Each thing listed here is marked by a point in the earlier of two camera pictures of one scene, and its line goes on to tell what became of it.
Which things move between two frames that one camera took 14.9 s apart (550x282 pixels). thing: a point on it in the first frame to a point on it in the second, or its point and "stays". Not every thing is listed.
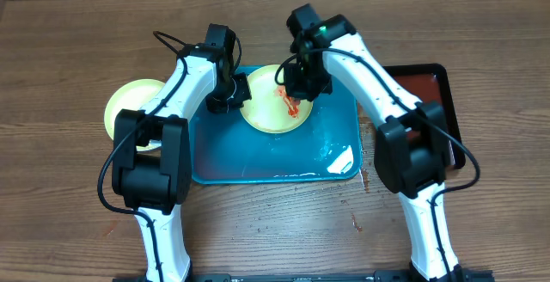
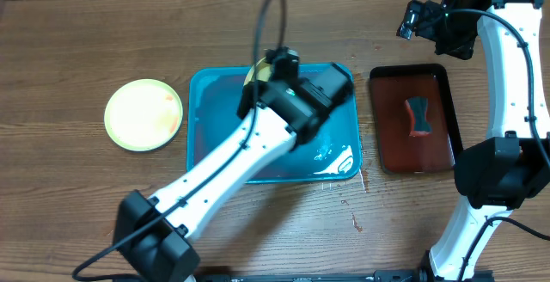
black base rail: (457, 275) stays
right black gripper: (298, 89) to (461, 49)
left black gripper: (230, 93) to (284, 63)
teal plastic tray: (226, 149) stays
